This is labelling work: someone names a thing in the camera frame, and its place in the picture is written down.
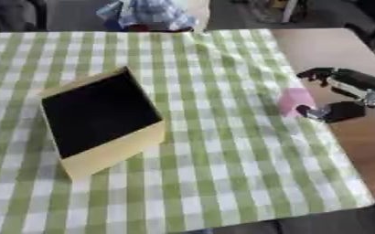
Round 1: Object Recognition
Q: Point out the blue white checked cloth bundle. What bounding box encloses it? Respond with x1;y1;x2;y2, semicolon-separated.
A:
94;0;199;33

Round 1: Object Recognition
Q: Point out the white tripod leg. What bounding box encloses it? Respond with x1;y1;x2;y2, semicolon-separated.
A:
278;0;300;24

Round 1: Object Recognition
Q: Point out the dark chair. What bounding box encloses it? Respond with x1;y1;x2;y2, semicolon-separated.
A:
0;0;50;33

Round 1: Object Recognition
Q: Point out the pink block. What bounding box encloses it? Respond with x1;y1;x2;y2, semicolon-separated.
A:
275;87;317;119

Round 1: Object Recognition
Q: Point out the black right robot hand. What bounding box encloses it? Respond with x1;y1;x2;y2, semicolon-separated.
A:
295;67;375;124

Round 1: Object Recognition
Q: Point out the tan cardboard box black inside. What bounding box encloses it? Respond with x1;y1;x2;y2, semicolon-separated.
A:
37;66;168;180

